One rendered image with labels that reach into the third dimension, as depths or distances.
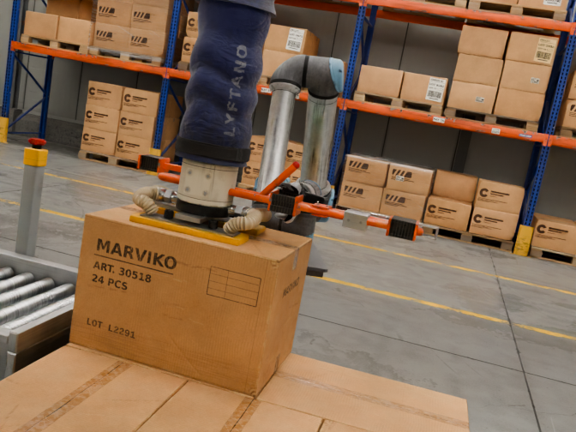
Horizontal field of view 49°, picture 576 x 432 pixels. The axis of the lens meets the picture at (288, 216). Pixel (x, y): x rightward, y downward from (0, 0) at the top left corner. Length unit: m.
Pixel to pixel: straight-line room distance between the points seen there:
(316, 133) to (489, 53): 6.66
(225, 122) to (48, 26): 9.22
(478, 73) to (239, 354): 7.47
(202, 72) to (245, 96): 0.14
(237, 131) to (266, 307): 0.51
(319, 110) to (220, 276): 0.86
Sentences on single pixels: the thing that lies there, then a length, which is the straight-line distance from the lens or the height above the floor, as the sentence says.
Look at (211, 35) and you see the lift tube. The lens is 1.86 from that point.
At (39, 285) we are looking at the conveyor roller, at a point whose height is 0.54.
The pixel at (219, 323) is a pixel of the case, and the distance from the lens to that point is 1.82.
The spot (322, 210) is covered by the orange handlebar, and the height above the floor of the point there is 1.08.
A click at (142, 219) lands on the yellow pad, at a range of 1.89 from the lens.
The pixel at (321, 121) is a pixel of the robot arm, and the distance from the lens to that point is 2.41.
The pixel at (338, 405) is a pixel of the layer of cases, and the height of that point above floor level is 0.54.
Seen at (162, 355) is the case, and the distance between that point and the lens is 1.92.
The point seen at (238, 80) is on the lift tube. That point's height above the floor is 1.40.
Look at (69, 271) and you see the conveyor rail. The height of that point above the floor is 0.59.
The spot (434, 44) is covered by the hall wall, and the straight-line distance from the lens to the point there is 10.31.
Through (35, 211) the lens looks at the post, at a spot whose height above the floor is 0.74.
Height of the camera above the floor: 1.35
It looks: 9 degrees down
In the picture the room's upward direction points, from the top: 10 degrees clockwise
